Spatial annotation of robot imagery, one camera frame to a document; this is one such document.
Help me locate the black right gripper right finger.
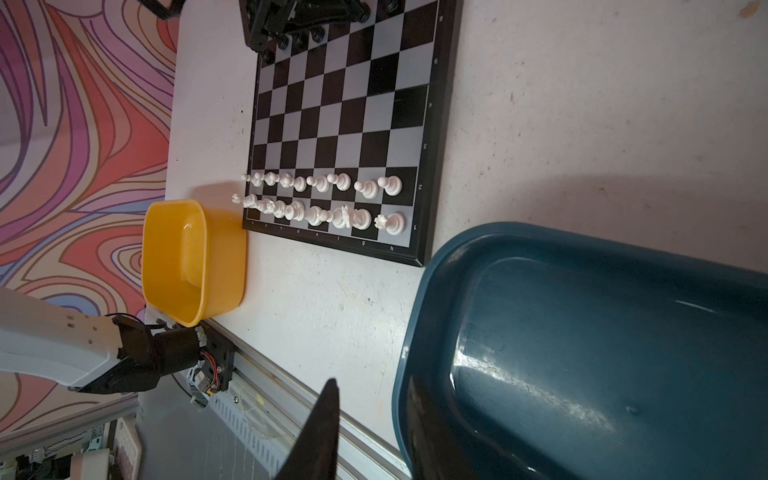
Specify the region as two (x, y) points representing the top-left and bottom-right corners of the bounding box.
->
(406, 376), (476, 479)

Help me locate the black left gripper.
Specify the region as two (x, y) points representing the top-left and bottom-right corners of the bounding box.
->
(239, 0), (371, 51)

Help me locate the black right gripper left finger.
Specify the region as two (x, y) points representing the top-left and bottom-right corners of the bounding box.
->
(274, 378), (340, 480)

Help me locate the white pawn e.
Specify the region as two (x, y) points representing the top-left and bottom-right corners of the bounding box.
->
(306, 176), (330, 193)

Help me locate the white pawn f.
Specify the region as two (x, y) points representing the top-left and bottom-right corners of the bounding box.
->
(326, 173), (352, 191)

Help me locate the white pawn g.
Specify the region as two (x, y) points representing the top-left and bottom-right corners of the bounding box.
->
(354, 180), (379, 199)

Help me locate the white king chess piece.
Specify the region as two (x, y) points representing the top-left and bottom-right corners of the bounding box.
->
(304, 206), (333, 227)

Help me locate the white bishop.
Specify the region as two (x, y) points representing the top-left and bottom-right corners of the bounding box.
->
(324, 206), (351, 229)

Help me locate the white knight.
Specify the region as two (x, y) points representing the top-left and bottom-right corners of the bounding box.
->
(334, 205), (372, 230)

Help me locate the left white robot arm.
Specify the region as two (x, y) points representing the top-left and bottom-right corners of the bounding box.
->
(1, 1), (178, 388)

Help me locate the black white chess board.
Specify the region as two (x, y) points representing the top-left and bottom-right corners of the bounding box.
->
(242, 1), (462, 267)

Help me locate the white knight chess piece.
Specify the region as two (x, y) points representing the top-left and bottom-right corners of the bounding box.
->
(255, 199), (276, 215)

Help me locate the white bishop chess piece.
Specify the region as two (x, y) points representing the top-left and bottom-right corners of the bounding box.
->
(273, 200), (289, 219)

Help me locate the white queen chess piece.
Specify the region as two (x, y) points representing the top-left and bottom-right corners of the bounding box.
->
(284, 201), (305, 221)

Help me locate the teal plastic tray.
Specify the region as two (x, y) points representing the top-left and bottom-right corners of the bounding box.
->
(392, 222), (767, 479)

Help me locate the white pawn b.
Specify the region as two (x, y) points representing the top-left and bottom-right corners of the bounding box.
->
(264, 172), (279, 186)

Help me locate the white pawn a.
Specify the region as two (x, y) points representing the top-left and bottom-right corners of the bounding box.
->
(241, 172), (264, 187)

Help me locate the white pawn c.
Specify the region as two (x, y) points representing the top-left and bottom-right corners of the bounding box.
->
(279, 173), (295, 188)

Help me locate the white pawn d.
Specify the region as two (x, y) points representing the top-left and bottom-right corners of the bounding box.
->
(293, 177), (307, 192)

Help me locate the white rook left corner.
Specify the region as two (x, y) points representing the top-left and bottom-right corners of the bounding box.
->
(231, 194), (258, 209)

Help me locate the white rook corner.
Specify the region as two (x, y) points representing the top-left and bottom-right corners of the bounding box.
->
(231, 194), (258, 209)
(374, 212), (406, 235)

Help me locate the white pawn right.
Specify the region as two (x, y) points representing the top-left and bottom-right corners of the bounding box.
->
(377, 176), (403, 197)

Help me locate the yellow plastic tray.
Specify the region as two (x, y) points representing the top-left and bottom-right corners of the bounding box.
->
(141, 199), (247, 327)

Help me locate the white rook right corner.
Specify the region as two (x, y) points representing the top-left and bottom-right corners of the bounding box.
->
(374, 212), (406, 235)

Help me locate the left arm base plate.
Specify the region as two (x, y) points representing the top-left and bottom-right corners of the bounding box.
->
(185, 320), (236, 400)

